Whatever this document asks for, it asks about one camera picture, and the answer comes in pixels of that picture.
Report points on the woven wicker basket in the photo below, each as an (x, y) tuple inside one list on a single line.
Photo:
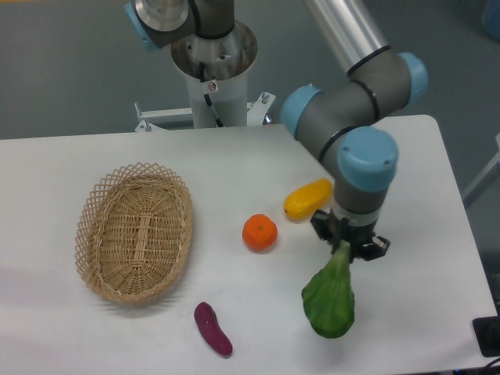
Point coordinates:
[(134, 233)]

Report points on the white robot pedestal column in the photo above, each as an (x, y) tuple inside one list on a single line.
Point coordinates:
[(216, 71)]

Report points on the green bok choy vegetable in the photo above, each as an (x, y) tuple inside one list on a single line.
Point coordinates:
[(328, 300)]

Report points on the yellow mango fruit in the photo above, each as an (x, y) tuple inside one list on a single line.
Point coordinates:
[(305, 200)]

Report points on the orange tangerine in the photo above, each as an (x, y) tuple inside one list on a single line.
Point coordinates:
[(259, 232)]

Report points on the white metal base frame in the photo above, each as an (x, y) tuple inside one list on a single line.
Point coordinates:
[(256, 114)]

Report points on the purple sweet potato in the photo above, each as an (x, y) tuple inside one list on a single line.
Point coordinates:
[(210, 330)]

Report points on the black device at table edge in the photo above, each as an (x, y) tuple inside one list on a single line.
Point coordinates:
[(486, 330)]

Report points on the white table leg frame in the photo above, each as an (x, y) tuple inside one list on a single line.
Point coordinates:
[(483, 180)]

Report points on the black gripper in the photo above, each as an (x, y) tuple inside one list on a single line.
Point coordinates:
[(365, 244)]

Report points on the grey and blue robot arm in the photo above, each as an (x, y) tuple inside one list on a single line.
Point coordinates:
[(337, 129)]

